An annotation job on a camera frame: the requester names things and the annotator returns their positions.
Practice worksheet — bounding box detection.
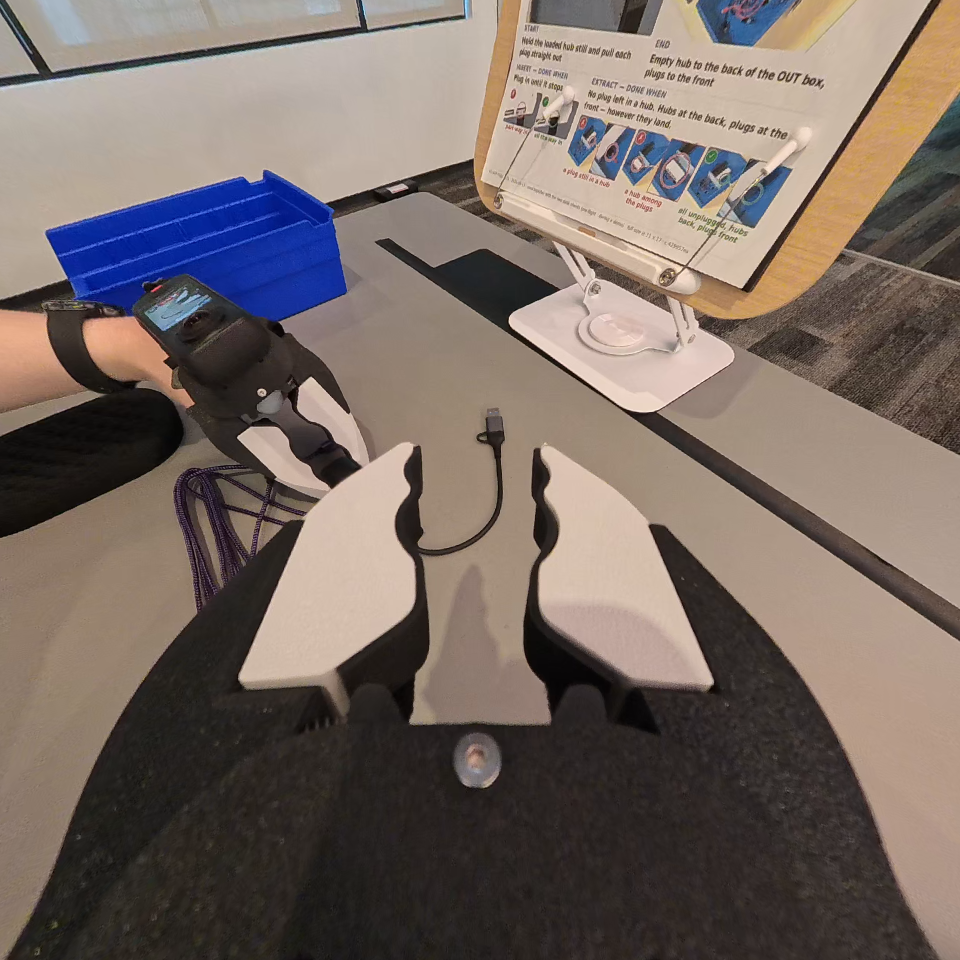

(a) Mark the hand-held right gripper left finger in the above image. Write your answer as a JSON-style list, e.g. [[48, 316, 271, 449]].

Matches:
[[237, 441, 432, 726]]

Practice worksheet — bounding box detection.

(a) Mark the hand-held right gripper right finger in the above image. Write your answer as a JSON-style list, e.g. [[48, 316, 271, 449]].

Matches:
[[522, 444, 717, 729]]

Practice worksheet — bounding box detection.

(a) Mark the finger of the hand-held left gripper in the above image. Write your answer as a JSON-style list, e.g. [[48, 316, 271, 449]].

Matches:
[[236, 423, 364, 500], [292, 377, 372, 472]]

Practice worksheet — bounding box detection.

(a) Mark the blue plastic bin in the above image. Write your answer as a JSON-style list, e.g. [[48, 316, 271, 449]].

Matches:
[[45, 170, 348, 321]]

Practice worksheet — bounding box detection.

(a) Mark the purple braided usb cable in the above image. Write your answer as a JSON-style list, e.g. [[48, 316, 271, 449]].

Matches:
[[174, 465, 310, 614]]

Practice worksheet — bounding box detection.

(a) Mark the grey usb hub with cable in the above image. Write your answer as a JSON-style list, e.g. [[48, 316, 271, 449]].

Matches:
[[416, 406, 508, 558]]

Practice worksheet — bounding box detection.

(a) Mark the black mesh elbow pad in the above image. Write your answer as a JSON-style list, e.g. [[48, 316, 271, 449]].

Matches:
[[0, 387, 186, 540]]

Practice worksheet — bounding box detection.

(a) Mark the person's left forearm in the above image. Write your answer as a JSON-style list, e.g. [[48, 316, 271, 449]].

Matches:
[[0, 307, 76, 415]]

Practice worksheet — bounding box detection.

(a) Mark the person's left hand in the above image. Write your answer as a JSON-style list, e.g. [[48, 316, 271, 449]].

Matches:
[[84, 313, 194, 412]]

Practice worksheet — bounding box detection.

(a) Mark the black wrist band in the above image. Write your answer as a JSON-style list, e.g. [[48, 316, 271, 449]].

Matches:
[[42, 298, 138, 396]]

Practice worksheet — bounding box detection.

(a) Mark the window with white blinds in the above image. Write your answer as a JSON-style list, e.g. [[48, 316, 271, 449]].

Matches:
[[0, 0, 470, 82]]

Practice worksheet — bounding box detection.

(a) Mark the printed instruction sheet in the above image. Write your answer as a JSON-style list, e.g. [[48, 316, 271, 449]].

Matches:
[[481, 0, 942, 294]]

